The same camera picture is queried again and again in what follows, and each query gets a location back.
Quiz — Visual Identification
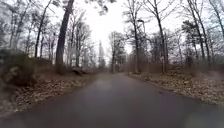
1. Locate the street lamp pole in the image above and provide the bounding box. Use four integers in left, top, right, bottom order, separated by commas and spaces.
136, 18, 148, 74

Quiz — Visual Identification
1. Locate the grey asphalt path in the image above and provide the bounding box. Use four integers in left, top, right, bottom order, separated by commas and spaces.
0, 72, 224, 128

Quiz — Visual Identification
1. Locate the wood of bare trees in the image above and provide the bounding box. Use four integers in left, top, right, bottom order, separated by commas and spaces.
107, 0, 224, 76
0, 0, 108, 75

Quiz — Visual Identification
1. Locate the thick dark tree trunk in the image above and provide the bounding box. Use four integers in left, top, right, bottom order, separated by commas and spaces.
54, 0, 76, 75

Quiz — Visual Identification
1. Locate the leaf-covered ground strip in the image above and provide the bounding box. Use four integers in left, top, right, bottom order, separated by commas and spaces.
127, 68, 224, 107
0, 65, 98, 118

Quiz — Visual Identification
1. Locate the dark bush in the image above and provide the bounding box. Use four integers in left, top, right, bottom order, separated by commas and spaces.
0, 49, 36, 88

